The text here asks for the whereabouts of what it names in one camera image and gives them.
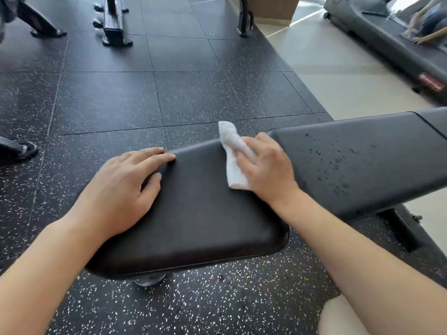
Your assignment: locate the person's left hand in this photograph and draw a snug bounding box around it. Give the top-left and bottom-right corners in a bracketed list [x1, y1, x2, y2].
[74, 147, 176, 240]

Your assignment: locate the person's right hand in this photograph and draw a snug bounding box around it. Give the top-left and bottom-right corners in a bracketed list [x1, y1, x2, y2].
[237, 132, 301, 207]

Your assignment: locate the white cleaning cloth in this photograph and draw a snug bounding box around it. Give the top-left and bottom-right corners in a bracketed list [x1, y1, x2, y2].
[218, 121, 258, 191]

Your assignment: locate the black bench seat pad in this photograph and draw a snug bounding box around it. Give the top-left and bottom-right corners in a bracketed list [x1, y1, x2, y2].
[84, 139, 290, 279]

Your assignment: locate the person's left forearm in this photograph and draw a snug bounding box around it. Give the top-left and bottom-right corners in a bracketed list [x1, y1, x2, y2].
[0, 207, 109, 335]

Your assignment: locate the person's right forearm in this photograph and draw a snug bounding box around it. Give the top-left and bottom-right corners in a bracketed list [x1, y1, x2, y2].
[274, 186, 447, 335]

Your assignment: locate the grey bench foot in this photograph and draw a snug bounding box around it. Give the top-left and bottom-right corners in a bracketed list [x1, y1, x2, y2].
[133, 274, 167, 287]

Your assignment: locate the black bench back pad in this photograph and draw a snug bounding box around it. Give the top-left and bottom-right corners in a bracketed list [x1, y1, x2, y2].
[267, 107, 447, 222]

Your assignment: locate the black equipment foot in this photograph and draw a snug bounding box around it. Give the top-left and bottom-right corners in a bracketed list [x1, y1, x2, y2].
[0, 136, 39, 162]

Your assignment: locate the black weight rack base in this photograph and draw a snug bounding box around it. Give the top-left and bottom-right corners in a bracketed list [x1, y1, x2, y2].
[91, 0, 134, 46]

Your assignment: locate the black machine upright leg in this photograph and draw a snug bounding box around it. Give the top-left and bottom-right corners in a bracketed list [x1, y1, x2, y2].
[237, 0, 254, 37]

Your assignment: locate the brown wooden cabinet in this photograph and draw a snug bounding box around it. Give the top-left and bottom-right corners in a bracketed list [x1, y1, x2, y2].
[244, 0, 301, 22]

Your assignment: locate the black slanted equipment leg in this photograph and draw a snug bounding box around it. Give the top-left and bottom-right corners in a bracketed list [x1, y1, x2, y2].
[16, 1, 68, 38]

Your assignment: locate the grey treadmill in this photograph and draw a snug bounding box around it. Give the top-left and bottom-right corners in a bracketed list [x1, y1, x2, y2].
[323, 0, 447, 102]

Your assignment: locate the person's leg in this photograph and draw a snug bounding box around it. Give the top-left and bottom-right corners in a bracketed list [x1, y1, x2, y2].
[318, 294, 371, 335]

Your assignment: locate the black bench frame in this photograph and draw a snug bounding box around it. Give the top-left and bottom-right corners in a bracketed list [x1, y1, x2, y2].
[375, 204, 447, 272]

